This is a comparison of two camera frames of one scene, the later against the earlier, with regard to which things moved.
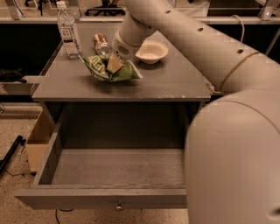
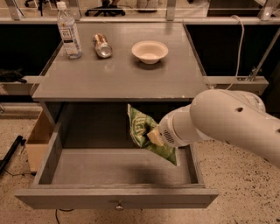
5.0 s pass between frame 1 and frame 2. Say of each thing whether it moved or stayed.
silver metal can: stayed
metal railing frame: stayed
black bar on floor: stayed
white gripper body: moved
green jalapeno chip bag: moved
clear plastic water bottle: stayed
